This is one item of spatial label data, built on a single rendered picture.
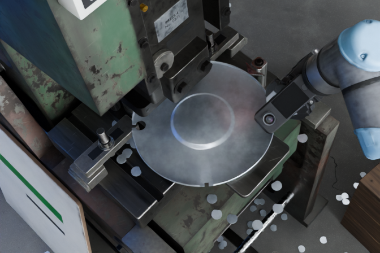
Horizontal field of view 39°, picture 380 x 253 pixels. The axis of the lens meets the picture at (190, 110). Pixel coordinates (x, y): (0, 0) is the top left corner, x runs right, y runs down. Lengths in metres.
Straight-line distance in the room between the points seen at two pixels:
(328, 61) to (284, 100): 0.14
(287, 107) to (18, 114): 0.62
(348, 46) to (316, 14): 1.51
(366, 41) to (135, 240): 0.63
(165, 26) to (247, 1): 1.46
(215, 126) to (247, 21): 1.22
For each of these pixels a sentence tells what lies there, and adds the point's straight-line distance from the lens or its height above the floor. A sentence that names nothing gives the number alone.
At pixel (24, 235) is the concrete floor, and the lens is 1.95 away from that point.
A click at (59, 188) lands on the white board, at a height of 0.58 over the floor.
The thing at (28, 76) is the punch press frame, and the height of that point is 0.87.
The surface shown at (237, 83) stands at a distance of 1.13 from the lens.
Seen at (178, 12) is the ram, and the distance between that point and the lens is 0.87.
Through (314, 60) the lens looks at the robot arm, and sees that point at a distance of 0.87.
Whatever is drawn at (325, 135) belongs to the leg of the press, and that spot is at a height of 0.62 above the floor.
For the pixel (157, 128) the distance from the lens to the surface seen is 1.09.
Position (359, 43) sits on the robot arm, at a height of 1.12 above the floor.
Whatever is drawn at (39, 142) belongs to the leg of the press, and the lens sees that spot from 1.33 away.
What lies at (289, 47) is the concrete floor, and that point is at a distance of 2.17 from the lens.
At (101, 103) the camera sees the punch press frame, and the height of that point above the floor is 1.09.
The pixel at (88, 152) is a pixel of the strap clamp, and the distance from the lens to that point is 1.12.
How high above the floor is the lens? 1.72
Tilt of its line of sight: 59 degrees down
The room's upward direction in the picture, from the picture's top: 10 degrees counter-clockwise
